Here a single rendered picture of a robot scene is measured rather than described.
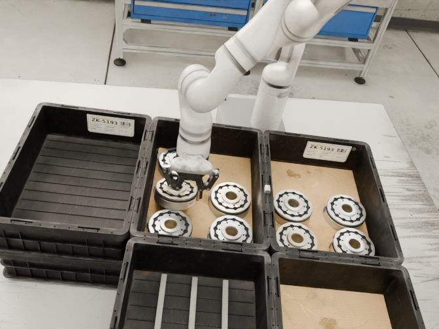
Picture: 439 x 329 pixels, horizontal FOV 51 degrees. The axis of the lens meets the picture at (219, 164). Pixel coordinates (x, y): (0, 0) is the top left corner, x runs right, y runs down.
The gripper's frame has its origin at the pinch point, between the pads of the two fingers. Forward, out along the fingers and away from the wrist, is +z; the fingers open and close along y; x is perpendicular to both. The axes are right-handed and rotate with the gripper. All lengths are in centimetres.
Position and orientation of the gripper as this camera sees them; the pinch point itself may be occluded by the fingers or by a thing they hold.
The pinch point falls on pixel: (188, 192)
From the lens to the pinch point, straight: 115.0
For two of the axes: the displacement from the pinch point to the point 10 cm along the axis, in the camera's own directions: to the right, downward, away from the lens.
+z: -1.2, 7.2, 6.9
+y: -9.9, -1.1, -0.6
